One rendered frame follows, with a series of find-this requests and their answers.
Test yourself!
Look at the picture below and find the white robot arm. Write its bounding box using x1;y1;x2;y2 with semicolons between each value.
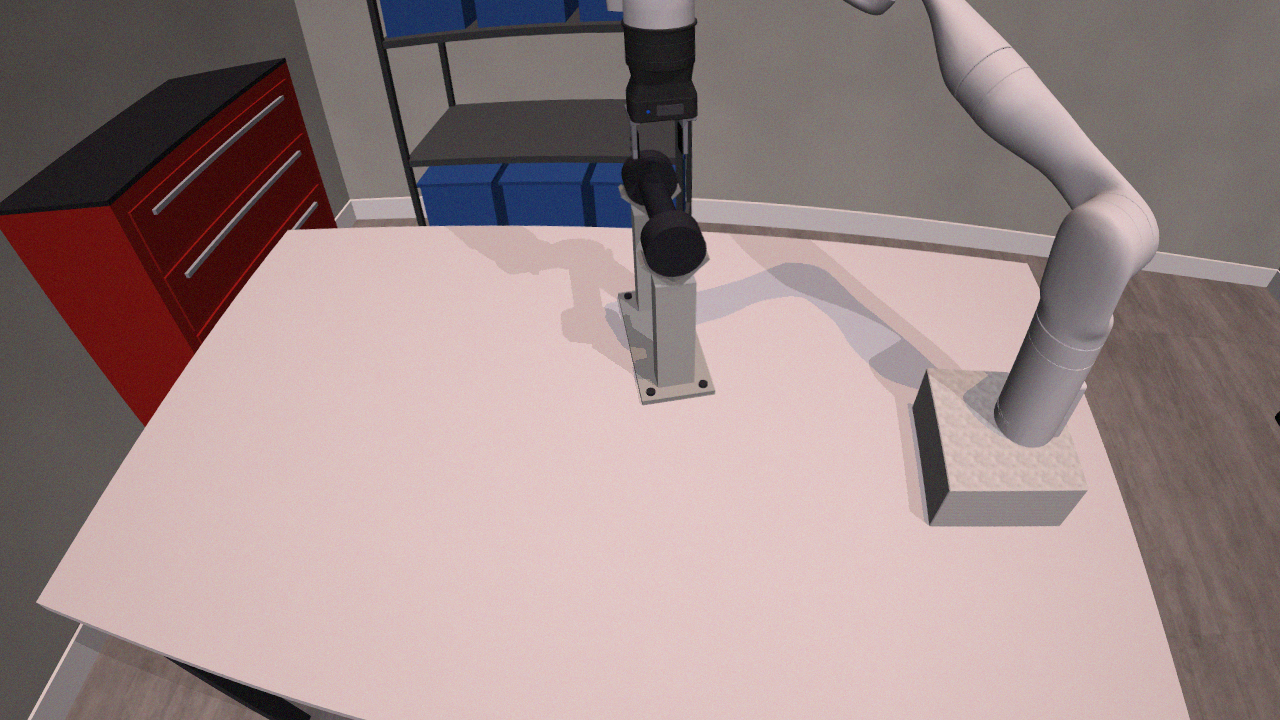
922;0;1158;448

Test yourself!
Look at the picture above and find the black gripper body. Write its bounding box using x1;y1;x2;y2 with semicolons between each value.
605;0;698;123

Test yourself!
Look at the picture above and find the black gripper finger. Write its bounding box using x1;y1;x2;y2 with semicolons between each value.
625;104;641;159
677;117;698;154

